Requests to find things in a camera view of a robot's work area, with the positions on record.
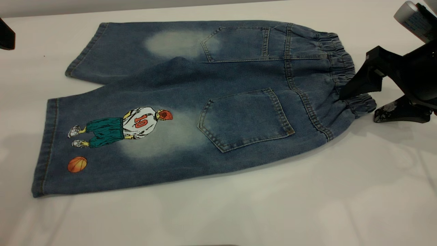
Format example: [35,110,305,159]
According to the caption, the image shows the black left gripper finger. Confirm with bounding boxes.
[0,18,16,51]

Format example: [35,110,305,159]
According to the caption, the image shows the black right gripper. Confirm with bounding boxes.
[339,40,437,124]

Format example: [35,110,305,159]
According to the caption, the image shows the blue denim shorts with print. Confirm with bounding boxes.
[31,20,377,199]

